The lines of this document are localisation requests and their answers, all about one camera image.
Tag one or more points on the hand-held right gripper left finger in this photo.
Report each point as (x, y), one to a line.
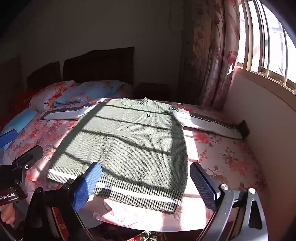
(87, 185)

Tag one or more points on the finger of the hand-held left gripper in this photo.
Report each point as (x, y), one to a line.
(7, 139)
(27, 160)

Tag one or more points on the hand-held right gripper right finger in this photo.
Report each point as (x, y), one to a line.
(203, 187)

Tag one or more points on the grey knitted sweater white stripe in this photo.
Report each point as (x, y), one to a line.
(129, 143)

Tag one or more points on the person's left hand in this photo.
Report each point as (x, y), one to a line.
(8, 213)

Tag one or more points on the light blue blanket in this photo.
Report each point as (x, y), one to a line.
(20, 118)

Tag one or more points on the floral bed sheet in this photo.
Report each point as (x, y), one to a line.
(231, 162)

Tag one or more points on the orange floral pillow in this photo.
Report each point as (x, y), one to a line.
(46, 95)

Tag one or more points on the blue floral pillow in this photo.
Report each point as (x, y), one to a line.
(92, 90)

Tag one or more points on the dark wooden headboard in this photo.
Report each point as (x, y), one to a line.
(97, 64)

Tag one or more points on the pink floral curtain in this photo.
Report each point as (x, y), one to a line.
(210, 58)

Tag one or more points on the barred window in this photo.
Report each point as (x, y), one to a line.
(266, 46)

